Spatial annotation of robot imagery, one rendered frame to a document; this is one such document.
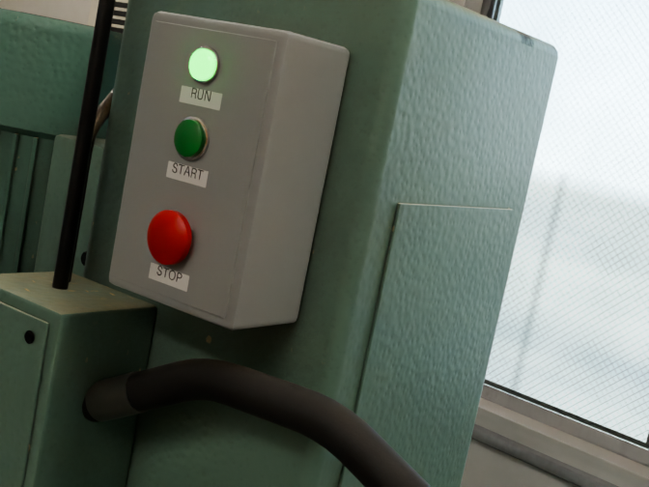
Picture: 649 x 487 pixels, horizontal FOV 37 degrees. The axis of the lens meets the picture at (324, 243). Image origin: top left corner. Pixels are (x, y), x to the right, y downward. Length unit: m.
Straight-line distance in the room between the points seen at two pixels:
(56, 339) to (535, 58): 0.36
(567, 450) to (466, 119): 1.54
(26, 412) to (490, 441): 1.66
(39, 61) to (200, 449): 0.34
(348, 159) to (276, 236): 0.06
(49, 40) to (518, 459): 1.59
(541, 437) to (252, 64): 1.69
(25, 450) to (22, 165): 0.27
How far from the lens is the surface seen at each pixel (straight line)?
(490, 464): 2.21
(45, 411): 0.61
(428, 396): 0.67
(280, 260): 0.54
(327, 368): 0.56
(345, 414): 0.51
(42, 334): 0.60
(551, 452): 2.13
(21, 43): 0.81
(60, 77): 0.80
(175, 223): 0.53
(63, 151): 0.77
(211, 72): 0.53
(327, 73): 0.54
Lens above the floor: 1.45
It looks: 8 degrees down
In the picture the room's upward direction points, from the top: 11 degrees clockwise
